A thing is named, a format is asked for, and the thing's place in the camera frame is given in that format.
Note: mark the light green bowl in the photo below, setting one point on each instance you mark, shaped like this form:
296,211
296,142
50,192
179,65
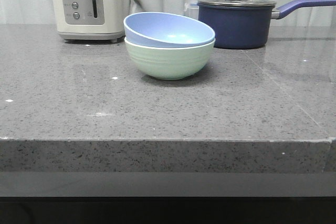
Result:
169,63

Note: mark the blue bowl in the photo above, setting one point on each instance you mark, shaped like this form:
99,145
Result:
166,30

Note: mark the clear plastic container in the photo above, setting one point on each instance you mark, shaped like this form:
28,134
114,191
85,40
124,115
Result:
191,9

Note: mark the dark blue saucepan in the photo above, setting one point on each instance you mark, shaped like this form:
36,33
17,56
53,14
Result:
247,27

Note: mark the cream white toaster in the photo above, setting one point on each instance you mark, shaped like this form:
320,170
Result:
91,19

